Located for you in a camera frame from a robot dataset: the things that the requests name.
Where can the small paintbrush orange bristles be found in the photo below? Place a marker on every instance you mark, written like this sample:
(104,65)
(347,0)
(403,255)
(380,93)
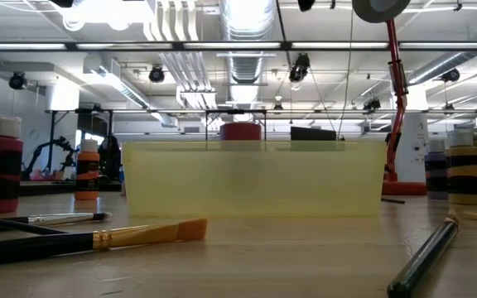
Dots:
(392,200)

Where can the person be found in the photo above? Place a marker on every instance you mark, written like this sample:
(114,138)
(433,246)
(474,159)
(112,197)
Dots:
(111,157)

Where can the flat paintbrush gold ferrule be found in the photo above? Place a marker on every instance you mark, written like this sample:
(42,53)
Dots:
(139,236)

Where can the black background robot arm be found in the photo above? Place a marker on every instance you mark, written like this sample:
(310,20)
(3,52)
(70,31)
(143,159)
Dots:
(52,151)

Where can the red lamp stand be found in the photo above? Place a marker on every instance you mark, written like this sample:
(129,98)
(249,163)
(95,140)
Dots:
(404,188)

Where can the paintbrush with silver ferrule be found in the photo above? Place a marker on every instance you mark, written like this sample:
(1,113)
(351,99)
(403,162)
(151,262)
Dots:
(60,218)

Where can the white round pillar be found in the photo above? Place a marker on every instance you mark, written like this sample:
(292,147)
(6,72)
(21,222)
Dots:
(412,149)

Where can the orange paint bottle black label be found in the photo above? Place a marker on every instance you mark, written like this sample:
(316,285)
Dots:
(87,182)

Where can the silver round air duct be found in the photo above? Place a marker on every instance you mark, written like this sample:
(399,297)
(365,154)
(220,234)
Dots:
(244,25)

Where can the yellow paint bottle black label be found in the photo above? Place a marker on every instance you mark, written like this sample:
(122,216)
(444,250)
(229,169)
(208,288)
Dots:
(465,165)

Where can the maroon plastic cup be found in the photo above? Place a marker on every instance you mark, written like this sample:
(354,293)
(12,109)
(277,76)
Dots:
(240,131)

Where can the black ceiling spotlight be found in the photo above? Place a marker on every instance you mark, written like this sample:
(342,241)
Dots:
(450,75)
(372,103)
(17,80)
(156,74)
(306,4)
(300,68)

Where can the small purple paint bottle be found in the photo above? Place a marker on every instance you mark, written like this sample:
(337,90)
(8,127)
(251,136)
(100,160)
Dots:
(436,174)

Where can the yellow translucent plastic bin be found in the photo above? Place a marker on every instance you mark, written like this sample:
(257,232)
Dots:
(255,182)

